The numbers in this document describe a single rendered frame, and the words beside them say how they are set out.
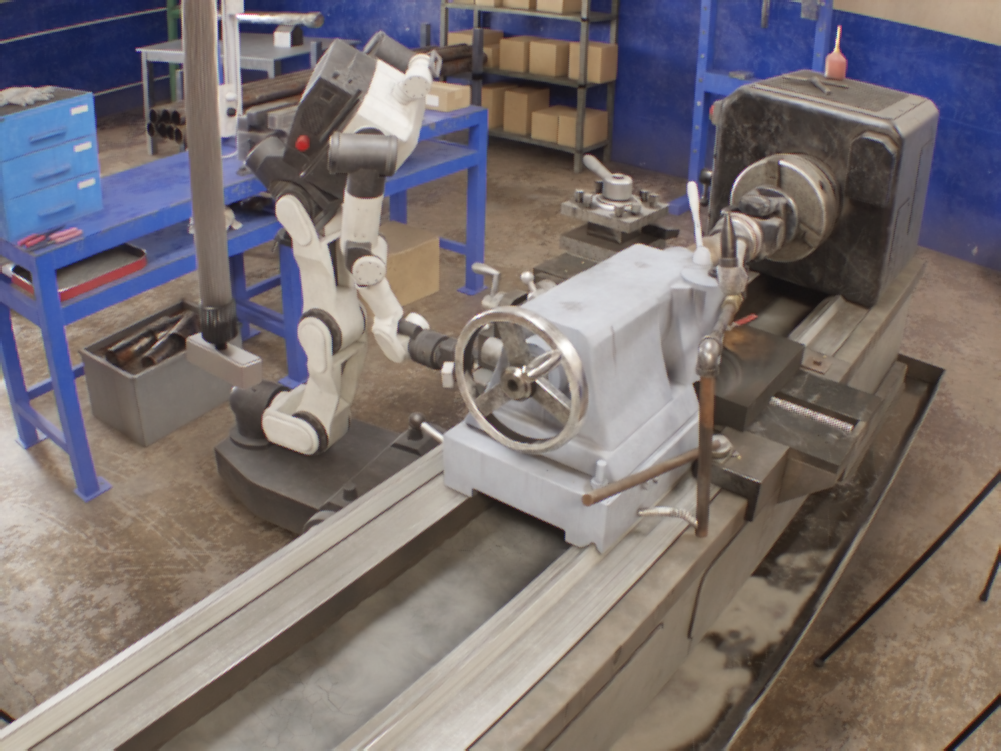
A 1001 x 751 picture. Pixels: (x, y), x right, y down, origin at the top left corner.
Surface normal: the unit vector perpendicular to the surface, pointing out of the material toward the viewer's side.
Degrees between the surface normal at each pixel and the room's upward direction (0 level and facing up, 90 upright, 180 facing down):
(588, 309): 0
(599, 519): 90
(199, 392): 90
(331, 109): 109
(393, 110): 40
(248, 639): 0
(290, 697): 9
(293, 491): 0
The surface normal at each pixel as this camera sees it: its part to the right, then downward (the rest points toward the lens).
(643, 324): 0.80, 0.18
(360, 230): 0.07, 0.64
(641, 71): -0.59, 0.36
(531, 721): 0.04, -0.88
